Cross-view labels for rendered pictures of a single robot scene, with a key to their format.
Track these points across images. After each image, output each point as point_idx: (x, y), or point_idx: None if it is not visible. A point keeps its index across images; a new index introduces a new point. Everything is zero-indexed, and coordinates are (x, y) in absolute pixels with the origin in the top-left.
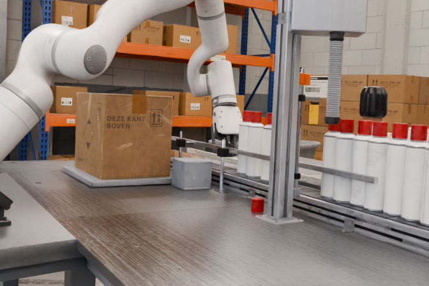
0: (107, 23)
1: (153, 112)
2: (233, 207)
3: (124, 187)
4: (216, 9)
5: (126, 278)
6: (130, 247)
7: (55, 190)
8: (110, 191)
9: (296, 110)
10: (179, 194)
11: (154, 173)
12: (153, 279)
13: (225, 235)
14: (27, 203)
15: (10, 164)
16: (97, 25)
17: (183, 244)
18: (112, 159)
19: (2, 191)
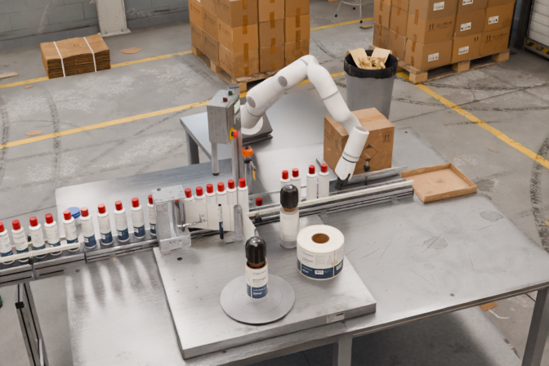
0: (260, 87)
1: (336, 139)
2: (265, 198)
3: (320, 169)
4: (319, 95)
5: (170, 169)
6: (201, 170)
7: (307, 151)
8: (308, 165)
9: (234, 163)
10: (301, 185)
11: (336, 173)
12: (168, 173)
13: (213, 189)
14: (275, 147)
15: (397, 132)
16: (255, 87)
17: (203, 180)
18: (325, 152)
19: (302, 140)
